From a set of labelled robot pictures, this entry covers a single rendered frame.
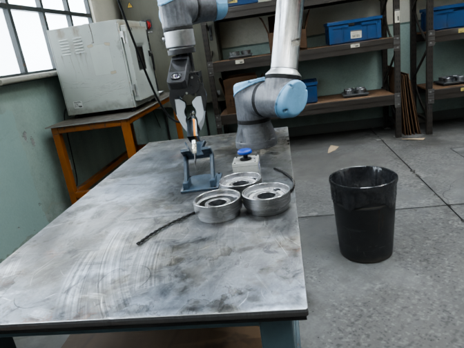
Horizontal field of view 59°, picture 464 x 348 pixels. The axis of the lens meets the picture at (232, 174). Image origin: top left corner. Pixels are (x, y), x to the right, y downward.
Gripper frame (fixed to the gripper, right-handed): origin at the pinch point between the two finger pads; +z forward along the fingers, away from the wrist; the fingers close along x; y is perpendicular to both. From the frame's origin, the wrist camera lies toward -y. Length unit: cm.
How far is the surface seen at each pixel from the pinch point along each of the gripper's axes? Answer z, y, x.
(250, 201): 12.5, -26.6, -14.2
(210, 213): 13.2, -28.7, -5.8
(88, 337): 41, -29, 28
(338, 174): 55, 106, -55
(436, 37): 1, 313, -189
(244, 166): 12.2, -0.7, -12.1
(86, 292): 16, -50, 13
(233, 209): 13.5, -27.4, -10.3
